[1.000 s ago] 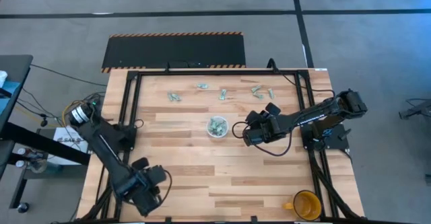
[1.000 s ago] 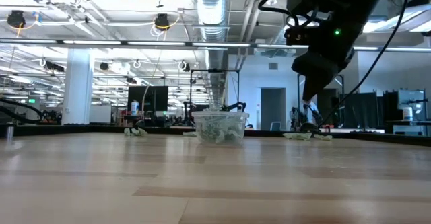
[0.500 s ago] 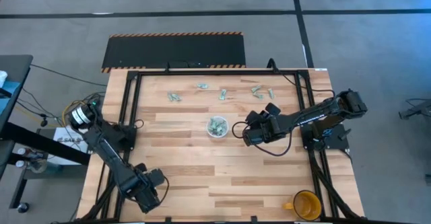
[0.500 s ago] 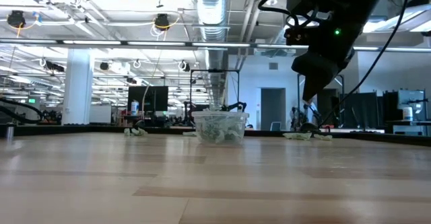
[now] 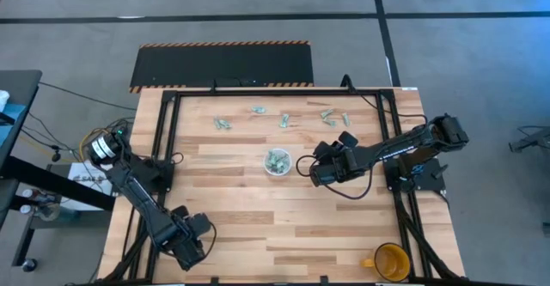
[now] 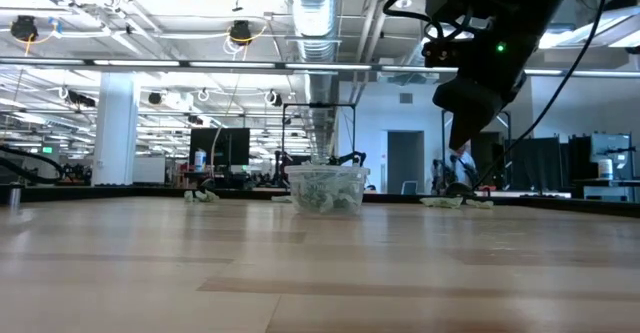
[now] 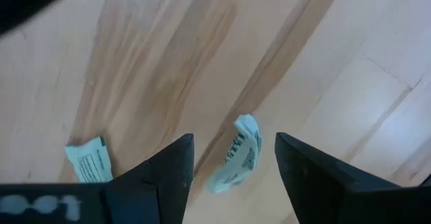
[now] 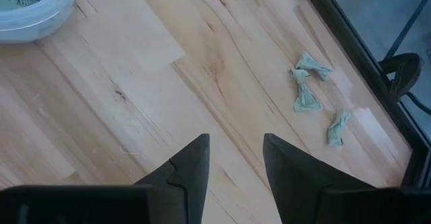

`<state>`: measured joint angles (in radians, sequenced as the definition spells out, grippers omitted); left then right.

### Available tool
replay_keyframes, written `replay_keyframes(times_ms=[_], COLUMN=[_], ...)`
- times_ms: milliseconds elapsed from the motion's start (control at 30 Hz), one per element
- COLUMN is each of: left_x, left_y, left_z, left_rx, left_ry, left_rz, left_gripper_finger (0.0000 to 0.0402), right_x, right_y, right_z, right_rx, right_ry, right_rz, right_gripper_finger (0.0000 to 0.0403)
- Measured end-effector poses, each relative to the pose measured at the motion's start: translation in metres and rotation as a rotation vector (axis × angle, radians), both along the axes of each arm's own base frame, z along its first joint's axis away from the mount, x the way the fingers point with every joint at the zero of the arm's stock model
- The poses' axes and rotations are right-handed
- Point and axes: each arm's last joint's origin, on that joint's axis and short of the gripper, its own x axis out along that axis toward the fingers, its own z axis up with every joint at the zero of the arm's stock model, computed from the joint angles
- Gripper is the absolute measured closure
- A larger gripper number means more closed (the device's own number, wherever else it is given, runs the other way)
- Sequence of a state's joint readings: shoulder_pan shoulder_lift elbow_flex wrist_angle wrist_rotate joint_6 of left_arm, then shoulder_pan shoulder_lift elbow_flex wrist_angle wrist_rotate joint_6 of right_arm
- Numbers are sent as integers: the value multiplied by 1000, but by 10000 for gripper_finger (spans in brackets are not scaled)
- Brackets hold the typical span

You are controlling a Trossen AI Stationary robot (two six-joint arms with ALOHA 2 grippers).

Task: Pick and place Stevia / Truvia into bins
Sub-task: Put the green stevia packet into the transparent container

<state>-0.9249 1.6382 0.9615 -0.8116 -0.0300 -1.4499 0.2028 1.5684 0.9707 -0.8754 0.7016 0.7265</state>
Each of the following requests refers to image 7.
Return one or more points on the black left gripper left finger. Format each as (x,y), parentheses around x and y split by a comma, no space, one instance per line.
(161,190)

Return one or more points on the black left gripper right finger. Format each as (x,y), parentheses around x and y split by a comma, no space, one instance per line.
(320,190)

